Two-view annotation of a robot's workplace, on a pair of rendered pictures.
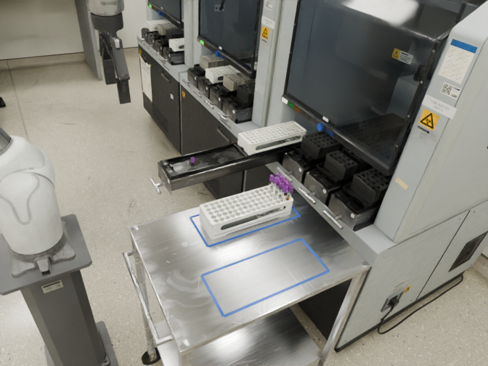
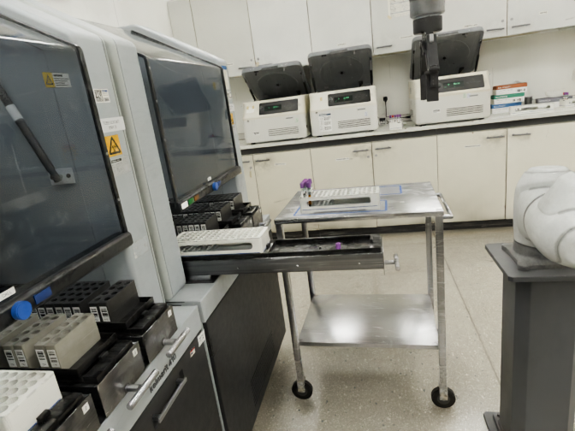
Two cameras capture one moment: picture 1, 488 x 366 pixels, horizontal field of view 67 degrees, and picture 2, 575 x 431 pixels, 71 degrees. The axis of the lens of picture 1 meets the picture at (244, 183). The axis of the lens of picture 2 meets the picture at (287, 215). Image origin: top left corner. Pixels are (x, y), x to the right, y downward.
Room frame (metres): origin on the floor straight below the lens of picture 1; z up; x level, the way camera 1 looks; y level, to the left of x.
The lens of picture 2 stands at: (2.08, 0.94, 1.25)
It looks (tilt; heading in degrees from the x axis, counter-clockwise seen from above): 16 degrees down; 227
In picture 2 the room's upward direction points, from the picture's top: 8 degrees counter-clockwise
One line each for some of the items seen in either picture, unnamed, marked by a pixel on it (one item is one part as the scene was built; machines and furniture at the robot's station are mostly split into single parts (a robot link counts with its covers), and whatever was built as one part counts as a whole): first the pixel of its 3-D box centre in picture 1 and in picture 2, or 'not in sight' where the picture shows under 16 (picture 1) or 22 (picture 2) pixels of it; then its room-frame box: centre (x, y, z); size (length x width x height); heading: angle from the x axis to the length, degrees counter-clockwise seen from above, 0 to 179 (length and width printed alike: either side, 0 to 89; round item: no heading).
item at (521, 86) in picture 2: not in sight; (510, 86); (-1.79, -0.28, 1.10); 0.24 x 0.13 x 0.10; 123
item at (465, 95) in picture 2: not in sight; (446, 78); (-1.36, -0.64, 1.25); 0.62 x 0.56 x 0.69; 34
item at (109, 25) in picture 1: (109, 30); (427, 36); (0.97, 0.38, 1.36); 0.08 x 0.07 x 0.09; 34
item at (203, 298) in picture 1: (237, 323); (366, 289); (0.78, -0.03, 0.41); 0.67 x 0.46 x 0.82; 122
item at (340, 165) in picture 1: (336, 166); (223, 212); (1.22, -0.35, 0.85); 0.12 x 0.02 x 0.06; 34
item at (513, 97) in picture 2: not in sight; (506, 98); (-1.78, -0.30, 1.01); 0.23 x 0.12 x 0.08; 124
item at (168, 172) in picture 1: (235, 157); (277, 256); (1.32, 0.04, 0.78); 0.73 x 0.14 x 0.09; 124
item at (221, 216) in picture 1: (246, 209); (340, 199); (0.91, -0.02, 0.85); 0.30 x 0.10 x 0.06; 122
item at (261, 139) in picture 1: (272, 138); (221, 243); (1.42, -0.10, 0.83); 0.30 x 0.10 x 0.06; 124
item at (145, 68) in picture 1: (144, 78); not in sight; (2.86, 0.88, 0.43); 0.27 x 0.02 x 0.36; 34
